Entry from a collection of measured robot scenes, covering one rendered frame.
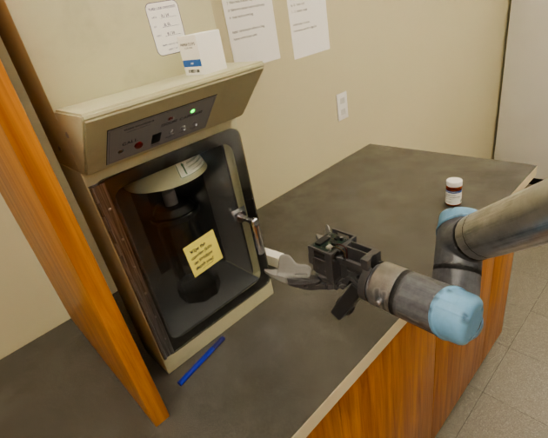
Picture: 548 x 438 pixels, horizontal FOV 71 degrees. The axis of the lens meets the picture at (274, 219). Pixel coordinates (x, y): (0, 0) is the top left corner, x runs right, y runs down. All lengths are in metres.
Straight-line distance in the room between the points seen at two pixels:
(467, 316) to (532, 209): 0.16
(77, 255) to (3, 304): 0.60
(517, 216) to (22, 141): 0.61
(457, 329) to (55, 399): 0.81
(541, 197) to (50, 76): 0.66
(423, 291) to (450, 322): 0.05
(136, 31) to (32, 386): 0.79
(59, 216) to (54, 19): 0.27
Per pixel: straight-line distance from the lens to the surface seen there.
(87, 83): 0.68
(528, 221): 0.55
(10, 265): 1.16
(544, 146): 3.56
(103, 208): 0.69
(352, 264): 0.65
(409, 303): 0.60
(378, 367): 1.02
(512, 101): 3.52
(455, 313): 0.58
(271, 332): 0.92
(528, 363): 2.19
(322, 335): 0.90
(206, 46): 0.68
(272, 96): 1.47
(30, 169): 0.57
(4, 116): 0.56
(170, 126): 0.66
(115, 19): 0.70
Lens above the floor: 1.59
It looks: 28 degrees down
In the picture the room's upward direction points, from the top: 11 degrees counter-clockwise
